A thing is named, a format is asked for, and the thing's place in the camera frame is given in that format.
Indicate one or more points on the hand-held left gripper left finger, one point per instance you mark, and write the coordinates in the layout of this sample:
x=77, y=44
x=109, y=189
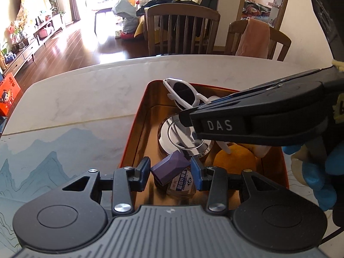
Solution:
x=145, y=172

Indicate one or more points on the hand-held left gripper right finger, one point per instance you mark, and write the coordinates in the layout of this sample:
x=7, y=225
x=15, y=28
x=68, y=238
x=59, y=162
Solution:
x=196, y=174

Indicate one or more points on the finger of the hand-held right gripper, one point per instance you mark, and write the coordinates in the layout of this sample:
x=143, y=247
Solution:
x=295, y=76
x=242, y=95

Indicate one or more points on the purple block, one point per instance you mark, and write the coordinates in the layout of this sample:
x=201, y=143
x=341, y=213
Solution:
x=170, y=166

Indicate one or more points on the orange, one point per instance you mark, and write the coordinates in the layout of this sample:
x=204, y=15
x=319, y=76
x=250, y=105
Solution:
x=233, y=161

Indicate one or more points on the round silver metal lid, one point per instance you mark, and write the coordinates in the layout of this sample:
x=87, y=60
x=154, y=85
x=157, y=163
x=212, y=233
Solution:
x=177, y=137

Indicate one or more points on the red tin box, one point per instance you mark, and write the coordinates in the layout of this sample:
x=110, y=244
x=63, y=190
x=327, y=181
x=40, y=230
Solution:
x=139, y=129

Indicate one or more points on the white sunglasses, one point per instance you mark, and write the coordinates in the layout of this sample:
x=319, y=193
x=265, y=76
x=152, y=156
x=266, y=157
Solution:
x=185, y=91

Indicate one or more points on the wooden dining chair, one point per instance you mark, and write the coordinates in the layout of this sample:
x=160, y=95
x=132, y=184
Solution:
x=279, y=43
x=182, y=27

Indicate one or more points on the pink towel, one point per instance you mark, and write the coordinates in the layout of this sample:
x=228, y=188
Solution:
x=254, y=37

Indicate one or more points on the colourful bedding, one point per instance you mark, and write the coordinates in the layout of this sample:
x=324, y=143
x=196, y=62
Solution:
x=255, y=9

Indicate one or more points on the blue mountain print table mat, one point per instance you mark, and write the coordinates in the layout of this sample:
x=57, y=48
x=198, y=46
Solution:
x=53, y=153

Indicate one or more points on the black jacket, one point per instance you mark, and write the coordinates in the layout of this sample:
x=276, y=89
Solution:
x=161, y=2

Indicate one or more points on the light blue bag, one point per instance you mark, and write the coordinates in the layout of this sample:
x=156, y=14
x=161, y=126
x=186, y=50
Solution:
x=125, y=10

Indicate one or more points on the orange gift box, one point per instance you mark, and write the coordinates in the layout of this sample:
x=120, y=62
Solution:
x=8, y=94

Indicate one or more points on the coffee table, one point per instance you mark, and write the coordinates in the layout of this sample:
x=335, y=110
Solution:
x=103, y=8

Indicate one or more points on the wooden TV cabinet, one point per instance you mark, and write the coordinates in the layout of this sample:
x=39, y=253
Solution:
x=27, y=51

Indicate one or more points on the pink handbag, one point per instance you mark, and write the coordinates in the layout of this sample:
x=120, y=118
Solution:
x=45, y=32

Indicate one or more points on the patterned draped blanket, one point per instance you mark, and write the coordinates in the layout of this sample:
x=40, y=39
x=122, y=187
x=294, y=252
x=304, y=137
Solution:
x=29, y=0

